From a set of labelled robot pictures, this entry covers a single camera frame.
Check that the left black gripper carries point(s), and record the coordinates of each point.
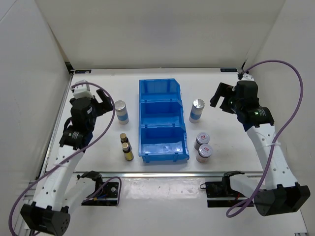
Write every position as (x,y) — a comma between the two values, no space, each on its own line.
(102,109)

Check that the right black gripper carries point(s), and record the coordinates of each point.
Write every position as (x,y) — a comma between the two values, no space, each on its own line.
(223,90)

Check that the silver-lid spice jar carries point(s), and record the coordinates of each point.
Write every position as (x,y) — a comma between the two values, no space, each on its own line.
(196,110)
(121,112)

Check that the small amber bottle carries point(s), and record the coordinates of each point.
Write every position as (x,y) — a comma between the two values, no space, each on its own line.
(127,152)
(124,139)

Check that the red-lid spice jar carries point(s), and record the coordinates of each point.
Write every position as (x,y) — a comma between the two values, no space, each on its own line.
(201,138)
(204,152)

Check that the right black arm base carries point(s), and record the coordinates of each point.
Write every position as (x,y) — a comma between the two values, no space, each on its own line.
(221,191)

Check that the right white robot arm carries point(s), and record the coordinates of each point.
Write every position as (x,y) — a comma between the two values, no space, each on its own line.
(278,190)

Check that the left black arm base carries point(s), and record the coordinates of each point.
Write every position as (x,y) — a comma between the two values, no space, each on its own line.
(106,193)

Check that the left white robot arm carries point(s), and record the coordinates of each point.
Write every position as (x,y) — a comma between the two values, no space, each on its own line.
(49,212)

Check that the blue three-compartment plastic bin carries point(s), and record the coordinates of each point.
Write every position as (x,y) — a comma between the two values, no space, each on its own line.
(162,131)

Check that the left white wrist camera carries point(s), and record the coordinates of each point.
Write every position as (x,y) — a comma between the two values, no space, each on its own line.
(81,91)

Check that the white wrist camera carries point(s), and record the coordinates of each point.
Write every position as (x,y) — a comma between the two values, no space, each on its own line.
(245,77)
(81,91)

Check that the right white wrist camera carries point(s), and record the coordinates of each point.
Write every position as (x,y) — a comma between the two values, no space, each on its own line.
(245,77)

